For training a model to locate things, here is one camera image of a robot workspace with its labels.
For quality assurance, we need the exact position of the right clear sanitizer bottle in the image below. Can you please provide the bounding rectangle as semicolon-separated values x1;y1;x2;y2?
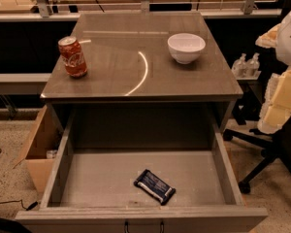
245;52;260;77

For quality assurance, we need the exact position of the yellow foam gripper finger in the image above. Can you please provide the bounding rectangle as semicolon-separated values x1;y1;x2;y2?
256;23;291;134

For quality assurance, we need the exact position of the cardboard box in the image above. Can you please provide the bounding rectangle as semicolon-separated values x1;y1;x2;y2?
15;106;61;193

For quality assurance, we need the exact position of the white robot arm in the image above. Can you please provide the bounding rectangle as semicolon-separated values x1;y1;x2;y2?
256;11;291;134

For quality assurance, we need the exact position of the red coca-cola can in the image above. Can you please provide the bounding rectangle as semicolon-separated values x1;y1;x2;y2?
58;36;87;78

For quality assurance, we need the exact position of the black drawer handle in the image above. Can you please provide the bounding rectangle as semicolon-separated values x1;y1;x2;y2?
124;221;165;233

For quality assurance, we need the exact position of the small white cup in box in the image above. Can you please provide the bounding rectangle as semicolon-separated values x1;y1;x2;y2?
46;150;57;159

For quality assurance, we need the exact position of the black floor cable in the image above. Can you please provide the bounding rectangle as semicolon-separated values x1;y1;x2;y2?
0;134;39;212

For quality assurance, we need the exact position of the black office chair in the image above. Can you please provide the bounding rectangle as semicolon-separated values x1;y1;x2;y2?
222;0;291;194

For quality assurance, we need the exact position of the white ceramic bowl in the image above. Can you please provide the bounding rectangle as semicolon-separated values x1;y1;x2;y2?
168;33;206;64

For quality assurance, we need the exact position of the blue rxbar blueberry wrapper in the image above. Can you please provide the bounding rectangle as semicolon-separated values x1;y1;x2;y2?
133;169;176;205

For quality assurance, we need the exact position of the grey counter cabinet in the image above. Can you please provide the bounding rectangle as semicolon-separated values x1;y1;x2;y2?
41;12;243;127

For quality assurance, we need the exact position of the open grey top drawer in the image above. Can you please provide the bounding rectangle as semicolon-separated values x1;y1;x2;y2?
16;104;268;233

